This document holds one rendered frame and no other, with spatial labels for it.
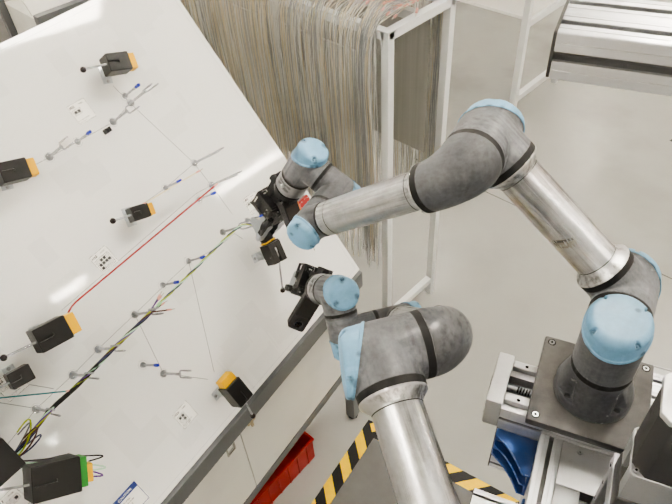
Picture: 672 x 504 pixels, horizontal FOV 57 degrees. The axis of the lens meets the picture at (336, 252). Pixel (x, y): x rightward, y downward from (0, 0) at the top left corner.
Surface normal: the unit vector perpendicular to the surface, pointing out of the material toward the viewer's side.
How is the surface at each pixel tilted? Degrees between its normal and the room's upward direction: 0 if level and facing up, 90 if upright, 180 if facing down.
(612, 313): 7
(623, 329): 7
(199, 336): 54
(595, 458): 0
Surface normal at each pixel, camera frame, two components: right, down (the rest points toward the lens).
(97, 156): 0.65, -0.14
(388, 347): 0.07, -0.50
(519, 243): -0.06, -0.72
